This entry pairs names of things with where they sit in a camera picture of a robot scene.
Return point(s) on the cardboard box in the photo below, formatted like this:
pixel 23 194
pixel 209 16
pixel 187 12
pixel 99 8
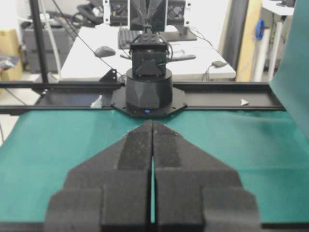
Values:
pixel 10 54

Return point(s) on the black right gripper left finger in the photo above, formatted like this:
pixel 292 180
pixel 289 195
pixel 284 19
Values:
pixel 108 192

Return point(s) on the monitor with black stand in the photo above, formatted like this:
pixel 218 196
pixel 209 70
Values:
pixel 171 18

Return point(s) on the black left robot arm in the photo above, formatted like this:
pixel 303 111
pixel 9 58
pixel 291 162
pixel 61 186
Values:
pixel 149 85

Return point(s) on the white desk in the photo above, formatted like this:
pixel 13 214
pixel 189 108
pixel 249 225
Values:
pixel 190 60

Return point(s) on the black aluminium frame rail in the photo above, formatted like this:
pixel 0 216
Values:
pixel 98 96

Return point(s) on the black vertical frame post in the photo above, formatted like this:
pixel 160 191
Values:
pixel 38 33

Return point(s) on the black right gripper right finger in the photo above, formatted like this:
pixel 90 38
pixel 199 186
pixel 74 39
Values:
pixel 196 192

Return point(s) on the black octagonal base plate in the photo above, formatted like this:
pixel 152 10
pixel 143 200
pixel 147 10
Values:
pixel 119 103

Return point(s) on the grey computer mouse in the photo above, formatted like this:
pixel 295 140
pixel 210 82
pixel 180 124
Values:
pixel 104 51

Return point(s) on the green table cloth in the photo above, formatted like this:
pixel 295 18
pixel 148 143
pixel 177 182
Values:
pixel 268 149

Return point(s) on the black keyboard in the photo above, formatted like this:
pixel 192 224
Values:
pixel 126 37

